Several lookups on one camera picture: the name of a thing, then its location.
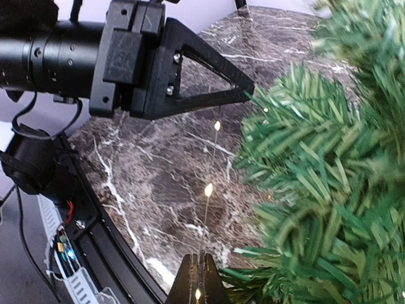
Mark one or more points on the small green christmas tree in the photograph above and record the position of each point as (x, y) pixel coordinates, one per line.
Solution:
(336, 233)

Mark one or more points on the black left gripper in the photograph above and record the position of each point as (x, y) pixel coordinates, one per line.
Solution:
(113, 64)

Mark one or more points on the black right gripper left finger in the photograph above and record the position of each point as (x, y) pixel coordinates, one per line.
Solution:
(183, 74)

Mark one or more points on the white perforated cable tray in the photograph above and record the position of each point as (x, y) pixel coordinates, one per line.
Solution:
(62, 263)

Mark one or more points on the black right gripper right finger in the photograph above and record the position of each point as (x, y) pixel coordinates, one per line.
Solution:
(198, 281)

